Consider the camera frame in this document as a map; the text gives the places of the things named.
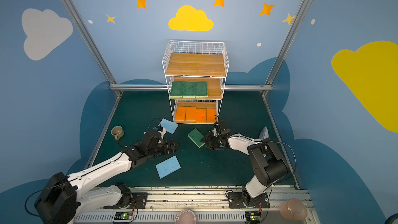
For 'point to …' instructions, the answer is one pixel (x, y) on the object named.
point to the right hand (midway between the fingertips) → (204, 140)
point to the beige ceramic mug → (117, 131)
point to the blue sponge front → (168, 167)
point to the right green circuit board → (253, 216)
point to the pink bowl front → (185, 216)
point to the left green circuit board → (123, 215)
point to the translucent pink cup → (294, 209)
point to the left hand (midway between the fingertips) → (174, 143)
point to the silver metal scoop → (264, 134)
